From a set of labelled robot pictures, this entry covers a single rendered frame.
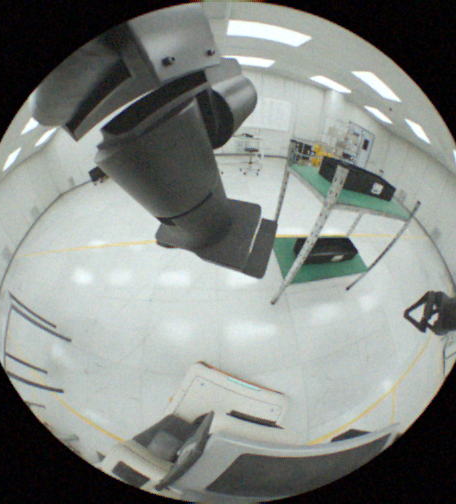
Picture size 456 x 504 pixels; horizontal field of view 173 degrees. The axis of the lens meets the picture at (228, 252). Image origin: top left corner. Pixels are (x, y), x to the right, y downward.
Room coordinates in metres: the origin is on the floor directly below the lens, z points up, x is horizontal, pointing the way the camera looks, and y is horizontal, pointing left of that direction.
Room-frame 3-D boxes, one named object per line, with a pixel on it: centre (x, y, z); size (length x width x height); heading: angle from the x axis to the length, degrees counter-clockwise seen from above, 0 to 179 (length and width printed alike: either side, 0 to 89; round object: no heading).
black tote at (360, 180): (0.69, -0.79, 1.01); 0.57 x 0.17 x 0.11; 93
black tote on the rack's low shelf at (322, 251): (0.67, -0.80, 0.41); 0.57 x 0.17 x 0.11; 94
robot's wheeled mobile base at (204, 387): (-0.45, 0.05, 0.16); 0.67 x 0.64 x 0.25; 155
